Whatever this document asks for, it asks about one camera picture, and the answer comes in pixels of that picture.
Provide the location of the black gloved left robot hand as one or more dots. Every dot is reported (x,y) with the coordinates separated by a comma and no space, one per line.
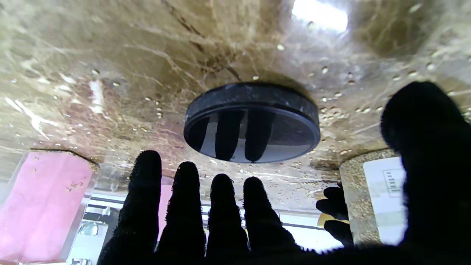
(336,206)

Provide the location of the clear labelled grain jar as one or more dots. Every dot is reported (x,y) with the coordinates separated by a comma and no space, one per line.
(353,191)

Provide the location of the black round jar lid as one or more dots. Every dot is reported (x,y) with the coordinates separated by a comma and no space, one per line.
(254,103)

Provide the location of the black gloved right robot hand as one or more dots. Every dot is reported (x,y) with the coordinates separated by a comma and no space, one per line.
(434,176)

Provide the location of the pink container with white lid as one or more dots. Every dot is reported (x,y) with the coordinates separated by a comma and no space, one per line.
(44,198)

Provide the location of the white counter with drawers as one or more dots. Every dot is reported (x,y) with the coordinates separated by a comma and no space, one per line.
(287,218)

